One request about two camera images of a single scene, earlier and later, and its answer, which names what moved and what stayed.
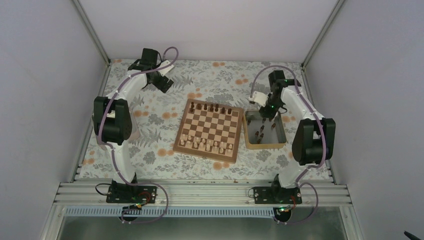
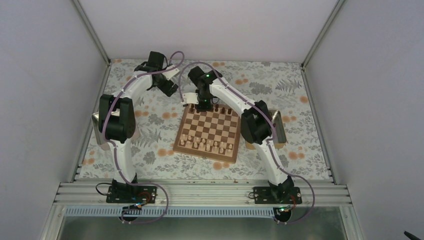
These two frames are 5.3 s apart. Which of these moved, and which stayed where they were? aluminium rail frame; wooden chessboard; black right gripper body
Moved: black right gripper body
Stayed: wooden chessboard; aluminium rail frame
